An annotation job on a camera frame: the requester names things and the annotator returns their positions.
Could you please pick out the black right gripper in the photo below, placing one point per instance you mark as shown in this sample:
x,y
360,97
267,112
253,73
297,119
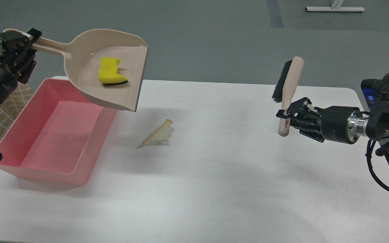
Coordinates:
x,y
334,121

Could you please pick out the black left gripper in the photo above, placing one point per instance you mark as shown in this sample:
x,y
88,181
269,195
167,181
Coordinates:
x,y
17,54

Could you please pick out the beige hand brush black bristles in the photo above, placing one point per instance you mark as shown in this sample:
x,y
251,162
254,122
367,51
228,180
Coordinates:
x,y
285,90

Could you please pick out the beige plastic dustpan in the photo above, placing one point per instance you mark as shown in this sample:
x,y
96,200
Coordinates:
x,y
82,61

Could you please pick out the yellow sponge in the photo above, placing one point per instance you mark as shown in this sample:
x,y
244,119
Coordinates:
x,y
108,72

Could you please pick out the triangular bread slice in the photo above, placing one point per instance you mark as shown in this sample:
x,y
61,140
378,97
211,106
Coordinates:
x,y
161,134

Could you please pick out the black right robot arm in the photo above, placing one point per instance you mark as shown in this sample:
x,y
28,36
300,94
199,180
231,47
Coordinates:
x,y
373,124

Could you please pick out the pink plastic bin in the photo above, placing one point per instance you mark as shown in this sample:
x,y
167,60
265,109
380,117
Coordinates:
x,y
57,137

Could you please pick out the white table leg base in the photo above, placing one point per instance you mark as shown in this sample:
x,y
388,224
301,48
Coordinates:
x,y
336,6

